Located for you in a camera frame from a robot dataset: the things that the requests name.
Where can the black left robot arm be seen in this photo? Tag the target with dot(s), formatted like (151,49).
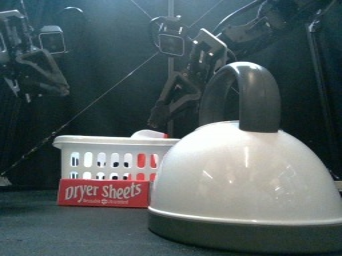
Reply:
(8,5)

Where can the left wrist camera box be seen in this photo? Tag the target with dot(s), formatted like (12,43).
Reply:
(52,40)

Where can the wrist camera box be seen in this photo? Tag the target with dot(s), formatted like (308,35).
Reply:
(171,41)
(52,40)

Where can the vertical metal frame pole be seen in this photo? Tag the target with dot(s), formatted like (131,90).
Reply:
(171,66)

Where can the white and red bottle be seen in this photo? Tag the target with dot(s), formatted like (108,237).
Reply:
(148,134)

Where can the white plastic laundry basket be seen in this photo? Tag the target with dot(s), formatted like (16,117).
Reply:
(111,143)

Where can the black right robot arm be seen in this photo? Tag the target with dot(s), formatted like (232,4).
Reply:
(262,20)

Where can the small white frame foot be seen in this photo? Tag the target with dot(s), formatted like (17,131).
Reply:
(3,181)

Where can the red dryer sheets box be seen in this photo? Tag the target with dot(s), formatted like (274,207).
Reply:
(101,193)

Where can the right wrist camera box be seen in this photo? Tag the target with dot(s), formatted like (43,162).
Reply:
(171,41)

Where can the black frame post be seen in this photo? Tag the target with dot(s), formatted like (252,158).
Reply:
(320,83)

